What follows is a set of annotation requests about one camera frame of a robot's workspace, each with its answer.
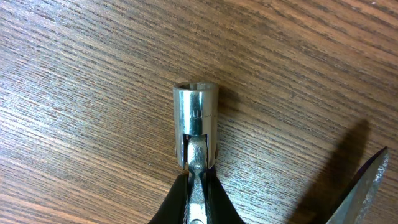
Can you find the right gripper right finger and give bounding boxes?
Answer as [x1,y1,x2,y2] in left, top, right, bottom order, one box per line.
[205,167,244,224]

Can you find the red handled pruning shears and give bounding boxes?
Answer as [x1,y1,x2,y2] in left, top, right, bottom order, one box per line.
[326,146,389,224]

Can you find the silver socket wrench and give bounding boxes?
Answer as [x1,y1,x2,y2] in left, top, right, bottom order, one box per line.
[173,82,219,223]

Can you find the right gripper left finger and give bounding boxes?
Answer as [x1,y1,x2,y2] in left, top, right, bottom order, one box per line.
[149,174,188,224]

